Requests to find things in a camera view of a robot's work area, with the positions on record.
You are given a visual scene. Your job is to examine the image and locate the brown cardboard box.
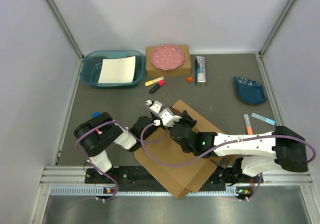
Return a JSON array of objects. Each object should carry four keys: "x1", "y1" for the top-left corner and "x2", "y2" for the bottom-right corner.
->
[
  {"x1": 133, "y1": 100, "x2": 223, "y2": 199},
  {"x1": 146, "y1": 45, "x2": 192, "y2": 77}
]

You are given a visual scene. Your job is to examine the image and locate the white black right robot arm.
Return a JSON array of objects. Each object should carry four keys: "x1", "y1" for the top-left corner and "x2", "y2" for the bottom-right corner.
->
[{"x1": 166, "y1": 111, "x2": 309, "y2": 182}]

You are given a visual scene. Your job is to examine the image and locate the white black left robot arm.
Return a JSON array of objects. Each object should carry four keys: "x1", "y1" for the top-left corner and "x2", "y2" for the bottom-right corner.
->
[{"x1": 73, "y1": 112, "x2": 157, "y2": 183}]

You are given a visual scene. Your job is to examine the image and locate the closed brown cardboard box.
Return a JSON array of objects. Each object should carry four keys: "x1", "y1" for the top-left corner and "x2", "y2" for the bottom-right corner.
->
[{"x1": 146, "y1": 45, "x2": 192, "y2": 77}]

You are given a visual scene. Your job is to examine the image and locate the white blue toothpaste box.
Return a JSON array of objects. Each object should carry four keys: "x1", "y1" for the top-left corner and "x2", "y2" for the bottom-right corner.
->
[{"x1": 195, "y1": 56, "x2": 206, "y2": 86}]

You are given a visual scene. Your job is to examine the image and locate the small orange candy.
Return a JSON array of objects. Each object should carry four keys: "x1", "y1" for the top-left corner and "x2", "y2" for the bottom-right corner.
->
[{"x1": 186, "y1": 77, "x2": 194, "y2": 83}]

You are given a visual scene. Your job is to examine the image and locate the black pink highlighter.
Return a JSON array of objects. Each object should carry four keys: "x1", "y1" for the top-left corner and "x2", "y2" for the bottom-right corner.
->
[{"x1": 149, "y1": 80, "x2": 165, "y2": 94}]

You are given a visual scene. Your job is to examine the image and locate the yellow highlighter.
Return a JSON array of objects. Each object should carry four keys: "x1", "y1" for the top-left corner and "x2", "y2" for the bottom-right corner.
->
[{"x1": 144, "y1": 76, "x2": 164, "y2": 87}]

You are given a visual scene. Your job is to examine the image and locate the grey orange pen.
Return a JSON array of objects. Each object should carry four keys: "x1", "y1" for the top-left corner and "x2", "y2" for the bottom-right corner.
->
[{"x1": 243, "y1": 114, "x2": 253, "y2": 135}]

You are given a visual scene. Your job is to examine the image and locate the pink dotted plate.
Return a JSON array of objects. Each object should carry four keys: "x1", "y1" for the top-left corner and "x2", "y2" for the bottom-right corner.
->
[{"x1": 150, "y1": 44, "x2": 185, "y2": 71}]

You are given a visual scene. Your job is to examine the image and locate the blue eraser block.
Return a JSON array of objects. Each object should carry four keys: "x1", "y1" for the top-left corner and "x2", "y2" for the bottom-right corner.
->
[{"x1": 92, "y1": 112, "x2": 101, "y2": 118}]

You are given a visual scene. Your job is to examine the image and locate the white paper sheet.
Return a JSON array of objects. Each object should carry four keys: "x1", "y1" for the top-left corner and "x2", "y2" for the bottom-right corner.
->
[{"x1": 97, "y1": 56, "x2": 136, "y2": 84}]

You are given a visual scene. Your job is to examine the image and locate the light blue pen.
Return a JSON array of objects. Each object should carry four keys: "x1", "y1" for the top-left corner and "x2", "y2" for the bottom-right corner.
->
[{"x1": 251, "y1": 113, "x2": 276, "y2": 126}]

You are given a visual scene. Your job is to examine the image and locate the teal plastic bin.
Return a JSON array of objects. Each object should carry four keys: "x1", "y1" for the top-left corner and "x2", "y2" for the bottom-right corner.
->
[{"x1": 80, "y1": 50, "x2": 146, "y2": 88}]

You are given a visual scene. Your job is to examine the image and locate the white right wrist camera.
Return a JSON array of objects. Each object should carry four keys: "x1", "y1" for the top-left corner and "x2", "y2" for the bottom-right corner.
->
[{"x1": 159, "y1": 108, "x2": 181, "y2": 128}]

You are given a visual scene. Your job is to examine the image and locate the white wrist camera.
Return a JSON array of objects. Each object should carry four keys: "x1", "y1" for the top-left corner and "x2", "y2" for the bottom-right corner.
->
[
  {"x1": 145, "y1": 100, "x2": 163, "y2": 116},
  {"x1": 159, "y1": 108, "x2": 181, "y2": 128}
]

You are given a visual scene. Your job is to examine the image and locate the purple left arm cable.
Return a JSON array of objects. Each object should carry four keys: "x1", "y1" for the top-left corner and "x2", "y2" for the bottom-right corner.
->
[{"x1": 75, "y1": 100, "x2": 168, "y2": 202}]

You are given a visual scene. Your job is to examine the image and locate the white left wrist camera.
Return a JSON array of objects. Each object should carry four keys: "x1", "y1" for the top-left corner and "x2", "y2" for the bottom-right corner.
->
[{"x1": 145, "y1": 100, "x2": 163, "y2": 116}]

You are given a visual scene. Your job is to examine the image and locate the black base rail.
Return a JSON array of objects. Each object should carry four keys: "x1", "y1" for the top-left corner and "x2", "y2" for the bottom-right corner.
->
[{"x1": 84, "y1": 166, "x2": 259, "y2": 186}]

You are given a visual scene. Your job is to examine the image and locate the grey slotted cable duct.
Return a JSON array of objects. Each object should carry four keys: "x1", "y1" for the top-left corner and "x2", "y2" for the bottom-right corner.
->
[{"x1": 50, "y1": 186, "x2": 249, "y2": 197}]

